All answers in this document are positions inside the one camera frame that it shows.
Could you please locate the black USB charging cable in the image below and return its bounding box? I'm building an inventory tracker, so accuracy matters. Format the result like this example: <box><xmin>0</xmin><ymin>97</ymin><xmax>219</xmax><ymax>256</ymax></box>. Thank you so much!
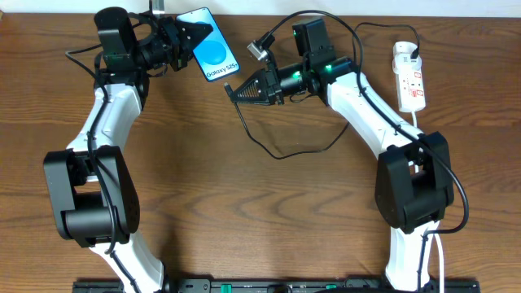
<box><xmin>223</xmin><ymin>22</ymin><xmax>421</xmax><ymax>160</ymax></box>

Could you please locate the blue Galaxy smartphone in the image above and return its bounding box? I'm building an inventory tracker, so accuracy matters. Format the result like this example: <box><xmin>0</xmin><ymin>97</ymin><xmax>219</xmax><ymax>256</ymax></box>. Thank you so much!
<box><xmin>176</xmin><ymin>7</ymin><xmax>240</xmax><ymax>82</ymax></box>

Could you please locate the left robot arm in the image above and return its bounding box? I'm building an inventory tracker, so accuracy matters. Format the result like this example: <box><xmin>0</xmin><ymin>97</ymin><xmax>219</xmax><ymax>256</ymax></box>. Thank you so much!
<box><xmin>43</xmin><ymin>7</ymin><xmax>213</xmax><ymax>292</ymax></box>

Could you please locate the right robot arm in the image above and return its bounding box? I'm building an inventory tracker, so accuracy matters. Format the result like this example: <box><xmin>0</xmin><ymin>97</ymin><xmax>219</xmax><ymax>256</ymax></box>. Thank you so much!
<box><xmin>226</xmin><ymin>17</ymin><xmax>461</xmax><ymax>291</ymax></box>

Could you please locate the white USB charger plug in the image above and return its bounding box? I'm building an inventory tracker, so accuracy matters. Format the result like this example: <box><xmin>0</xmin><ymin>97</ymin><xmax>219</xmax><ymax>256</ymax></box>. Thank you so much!
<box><xmin>392</xmin><ymin>42</ymin><xmax>422</xmax><ymax>73</ymax></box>

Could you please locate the white power strip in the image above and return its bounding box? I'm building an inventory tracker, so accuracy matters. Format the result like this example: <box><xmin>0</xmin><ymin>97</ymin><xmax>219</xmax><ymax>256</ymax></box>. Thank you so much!
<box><xmin>392</xmin><ymin>54</ymin><xmax>426</xmax><ymax>112</ymax></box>

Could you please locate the black right camera cable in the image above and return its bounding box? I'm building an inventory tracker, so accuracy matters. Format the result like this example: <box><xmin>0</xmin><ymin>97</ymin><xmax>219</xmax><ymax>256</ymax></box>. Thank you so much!
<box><xmin>260</xmin><ymin>10</ymin><xmax>470</xmax><ymax>292</ymax></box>

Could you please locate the black camera cable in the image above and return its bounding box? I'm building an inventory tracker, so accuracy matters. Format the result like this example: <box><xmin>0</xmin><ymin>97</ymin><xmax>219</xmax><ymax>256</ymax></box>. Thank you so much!
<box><xmin>64</xmin><ymin>44</ymin><xmax>143</xmax><ymax>293</ymax></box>
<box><xmin>260</xmin><ymin>10</ymin><xmax>470</xmax><ymax>292</ymax></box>

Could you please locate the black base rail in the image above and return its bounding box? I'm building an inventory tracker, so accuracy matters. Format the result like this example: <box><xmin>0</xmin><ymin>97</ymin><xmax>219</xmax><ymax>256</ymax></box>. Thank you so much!
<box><xmin>72</xmin><ymin>278</ymin><xmax>481</xmax><ymax>293</ymax></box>

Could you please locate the black left camera cable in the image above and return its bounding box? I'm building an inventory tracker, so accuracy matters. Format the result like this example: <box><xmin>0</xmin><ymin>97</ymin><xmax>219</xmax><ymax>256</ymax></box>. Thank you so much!
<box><xmin>64</xmin><ymin>44</ymin><xmax>143</xmax><ymax>293</ymax></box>

